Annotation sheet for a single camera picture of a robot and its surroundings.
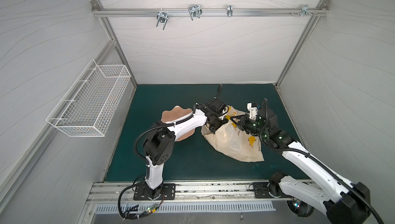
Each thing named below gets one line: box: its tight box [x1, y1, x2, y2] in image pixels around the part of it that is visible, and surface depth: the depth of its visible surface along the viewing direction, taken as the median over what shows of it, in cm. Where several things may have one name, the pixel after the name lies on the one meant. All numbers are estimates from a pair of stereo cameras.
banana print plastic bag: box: [201, 106, 265, 163], surface depth 75 cm
